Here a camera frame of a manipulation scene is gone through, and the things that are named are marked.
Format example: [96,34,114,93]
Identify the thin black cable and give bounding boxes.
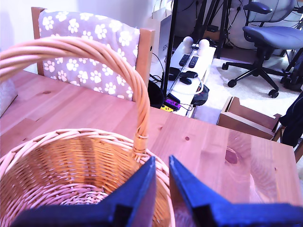
[149,53,165,81]

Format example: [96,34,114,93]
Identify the woven wicker basket with handle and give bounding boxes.
[0,36,177,227]

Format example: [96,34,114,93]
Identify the black and red bag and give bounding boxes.
[191,84,210,106]

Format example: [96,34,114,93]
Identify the black round bin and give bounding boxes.
[148,80,165,109]

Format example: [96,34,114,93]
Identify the open brown cardboard carton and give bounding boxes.
[217,96,282,140]

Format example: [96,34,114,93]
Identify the white low bench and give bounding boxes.
[165,44,217,118]

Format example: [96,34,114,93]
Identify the white carton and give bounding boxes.
[0,78,18,118]

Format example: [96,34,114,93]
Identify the black remote control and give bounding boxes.
[188,55,199,69]
[179,53,191,67]

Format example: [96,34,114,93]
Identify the grey office swivel chair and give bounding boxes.
[222,0,303,99]

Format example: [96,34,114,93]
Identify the wooden chair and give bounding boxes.
[31,6,156,90]

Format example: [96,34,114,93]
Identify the cream shaggy rug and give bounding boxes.
[193,56,303,126]

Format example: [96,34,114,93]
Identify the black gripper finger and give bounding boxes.
[101,156,157,227]
[169,155,234,227]

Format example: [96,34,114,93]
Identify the black metal stand pole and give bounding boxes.
[216,0,232,60]
[162,0,179,96]

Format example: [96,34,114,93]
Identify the grey paw print chair cover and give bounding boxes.
[37,9,142,101]

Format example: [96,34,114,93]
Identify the white paper shopping bag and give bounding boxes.
[151,6,175,63]

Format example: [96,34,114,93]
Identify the black tripod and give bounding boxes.
[195,0,218,43]

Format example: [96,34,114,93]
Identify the dark garment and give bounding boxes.
[279,91,303,148]

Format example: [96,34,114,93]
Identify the black flat device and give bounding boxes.
[179,70,198,79]
[169,67,182,80]

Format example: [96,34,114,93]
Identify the purple game controller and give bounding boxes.
[165,98,182,109]

